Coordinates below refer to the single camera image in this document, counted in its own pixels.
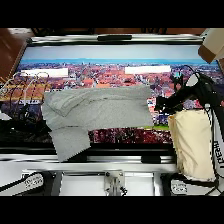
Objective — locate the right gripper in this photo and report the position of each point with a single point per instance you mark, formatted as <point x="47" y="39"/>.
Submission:
<point x="164" y="104"/>

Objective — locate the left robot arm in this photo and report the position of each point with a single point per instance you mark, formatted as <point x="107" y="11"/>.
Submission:
<point x="30" y="182"/>

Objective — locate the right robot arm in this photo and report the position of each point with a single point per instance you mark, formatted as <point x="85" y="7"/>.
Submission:
<point x="204" y="90"/>

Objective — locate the cream garment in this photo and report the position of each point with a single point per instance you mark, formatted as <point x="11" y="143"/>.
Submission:
<point x="191" y="143"/>

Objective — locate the grey T-shirt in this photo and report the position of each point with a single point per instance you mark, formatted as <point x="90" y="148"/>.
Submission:
<point x="100" y="110"/>

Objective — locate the cardboard box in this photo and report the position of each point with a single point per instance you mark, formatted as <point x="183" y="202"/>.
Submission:
<point x="213" y="45"/>

